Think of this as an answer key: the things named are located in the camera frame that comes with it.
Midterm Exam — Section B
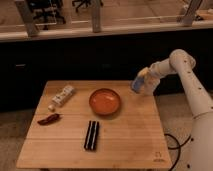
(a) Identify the orange ceramic bowl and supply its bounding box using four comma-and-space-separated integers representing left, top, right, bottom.
89, 88, 121, 116

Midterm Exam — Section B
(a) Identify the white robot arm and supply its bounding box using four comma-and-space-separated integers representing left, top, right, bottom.
131, 49, 213, 171

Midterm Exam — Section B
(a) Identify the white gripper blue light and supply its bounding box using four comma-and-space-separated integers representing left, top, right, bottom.
131, 67, 158, 96

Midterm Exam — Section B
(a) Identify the black power cable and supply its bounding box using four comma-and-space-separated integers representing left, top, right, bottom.
164, 133, 193, 171

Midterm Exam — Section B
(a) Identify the wooden table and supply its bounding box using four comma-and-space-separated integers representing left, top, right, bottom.
17, 81, 171, 169

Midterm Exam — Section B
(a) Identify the black striped sponge block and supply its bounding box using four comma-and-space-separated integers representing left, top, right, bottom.
84, 121, 100, 151

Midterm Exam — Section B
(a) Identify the black office chair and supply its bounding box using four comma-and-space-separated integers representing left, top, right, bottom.
72, 0, 104, 13
26, 0, 66, 30

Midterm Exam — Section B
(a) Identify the red chili pepper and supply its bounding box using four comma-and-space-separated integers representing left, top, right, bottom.
38, 113, 61, 126

